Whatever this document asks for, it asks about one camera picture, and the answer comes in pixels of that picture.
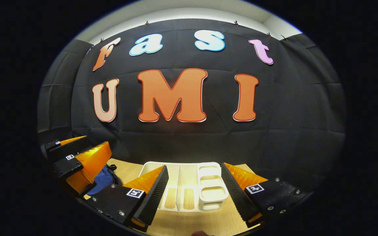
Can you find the blue schoolbag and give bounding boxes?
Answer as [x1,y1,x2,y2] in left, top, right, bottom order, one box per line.
[87,164,120,196]

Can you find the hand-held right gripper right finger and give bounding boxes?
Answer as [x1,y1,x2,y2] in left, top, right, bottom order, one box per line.
[220,162,311,228]

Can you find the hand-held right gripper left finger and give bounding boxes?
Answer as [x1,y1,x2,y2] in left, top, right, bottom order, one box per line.
[87,165,170,231]

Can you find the white plastic bookshelf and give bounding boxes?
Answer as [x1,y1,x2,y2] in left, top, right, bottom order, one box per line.
[138,161,230,212]

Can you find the black backdrop cloth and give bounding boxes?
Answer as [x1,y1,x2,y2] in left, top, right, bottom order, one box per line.
[37,18,346,194]

